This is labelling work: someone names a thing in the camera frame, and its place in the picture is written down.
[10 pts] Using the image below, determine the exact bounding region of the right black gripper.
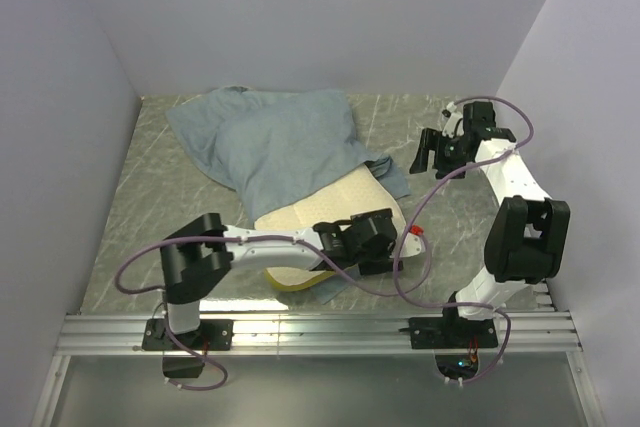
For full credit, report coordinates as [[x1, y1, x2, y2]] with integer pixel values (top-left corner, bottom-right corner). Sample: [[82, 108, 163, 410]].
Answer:
[[409, 128, 471, 180]]

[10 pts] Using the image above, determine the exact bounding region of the cream pillow yellow edge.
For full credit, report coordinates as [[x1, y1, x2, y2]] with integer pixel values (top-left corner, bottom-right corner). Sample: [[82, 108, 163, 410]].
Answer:
[[253, 166, 427, 294]]

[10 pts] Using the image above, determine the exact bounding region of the blue fabric pillowcase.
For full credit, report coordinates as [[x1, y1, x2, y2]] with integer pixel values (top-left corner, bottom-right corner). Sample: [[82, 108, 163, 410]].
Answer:
[[164, 85, 413, 305]]

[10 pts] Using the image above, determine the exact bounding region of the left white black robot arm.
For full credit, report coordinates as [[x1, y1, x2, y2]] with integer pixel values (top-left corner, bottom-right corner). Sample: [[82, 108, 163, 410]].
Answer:
[[160, 208, 397, 349]]

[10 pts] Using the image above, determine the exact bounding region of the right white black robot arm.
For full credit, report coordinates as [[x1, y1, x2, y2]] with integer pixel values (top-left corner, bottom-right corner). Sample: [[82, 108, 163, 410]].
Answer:
[[410, 96, 571, 347]]

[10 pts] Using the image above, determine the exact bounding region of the right controller board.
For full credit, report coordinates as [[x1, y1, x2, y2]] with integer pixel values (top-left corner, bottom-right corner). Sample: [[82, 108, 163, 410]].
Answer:
[[435, 351, 479, 381]]

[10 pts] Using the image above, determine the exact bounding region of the left black controller box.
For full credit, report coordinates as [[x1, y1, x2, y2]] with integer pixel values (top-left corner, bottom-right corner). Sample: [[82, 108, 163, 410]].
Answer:
[[161, 355, 205, 380]]

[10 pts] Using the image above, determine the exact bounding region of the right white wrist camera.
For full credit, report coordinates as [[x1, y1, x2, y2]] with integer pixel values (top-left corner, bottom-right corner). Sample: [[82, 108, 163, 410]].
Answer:
[[441, 102, 464, 138]]

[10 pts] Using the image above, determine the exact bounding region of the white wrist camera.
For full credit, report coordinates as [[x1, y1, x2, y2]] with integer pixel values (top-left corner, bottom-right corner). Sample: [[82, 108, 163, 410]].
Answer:
[[441, 102, 464, 138], [400, 225, 425, 259]]

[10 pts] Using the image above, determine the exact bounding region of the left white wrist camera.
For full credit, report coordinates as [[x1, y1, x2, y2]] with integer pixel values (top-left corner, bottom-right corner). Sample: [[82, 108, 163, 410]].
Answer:
[[400, 225, 425, 259]]

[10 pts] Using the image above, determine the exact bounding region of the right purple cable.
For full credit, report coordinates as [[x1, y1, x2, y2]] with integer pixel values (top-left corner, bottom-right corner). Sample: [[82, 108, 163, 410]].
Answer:
[[392, 94, 536, 389]]

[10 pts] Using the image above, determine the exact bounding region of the purple cable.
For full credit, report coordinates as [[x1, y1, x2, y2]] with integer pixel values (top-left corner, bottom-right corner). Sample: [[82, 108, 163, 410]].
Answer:
[[392, 94, 536, 389], [114, 224, 434, 391]]

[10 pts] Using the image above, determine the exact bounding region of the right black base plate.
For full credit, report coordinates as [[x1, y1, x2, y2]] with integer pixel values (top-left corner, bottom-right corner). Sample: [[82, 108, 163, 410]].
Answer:
[[400, 317, 498, 350]]

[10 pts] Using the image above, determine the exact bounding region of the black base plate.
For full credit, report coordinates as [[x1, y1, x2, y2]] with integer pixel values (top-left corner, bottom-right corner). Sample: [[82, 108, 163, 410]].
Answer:
[[400, 317, 498, 350], [141, 318, 234, 352]]

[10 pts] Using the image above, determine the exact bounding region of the aluminium front rail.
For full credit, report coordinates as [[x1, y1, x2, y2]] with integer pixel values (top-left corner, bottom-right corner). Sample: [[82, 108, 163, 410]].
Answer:
[[54, 311, 582, 358]]

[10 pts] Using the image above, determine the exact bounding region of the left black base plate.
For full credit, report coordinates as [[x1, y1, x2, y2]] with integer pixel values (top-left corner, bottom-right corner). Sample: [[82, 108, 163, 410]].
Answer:
[[141, 318, 234, 352]]

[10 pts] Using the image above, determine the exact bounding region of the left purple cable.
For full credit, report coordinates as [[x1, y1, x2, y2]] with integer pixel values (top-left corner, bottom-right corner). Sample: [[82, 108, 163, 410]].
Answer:
[[114, 224, 434, 391]]

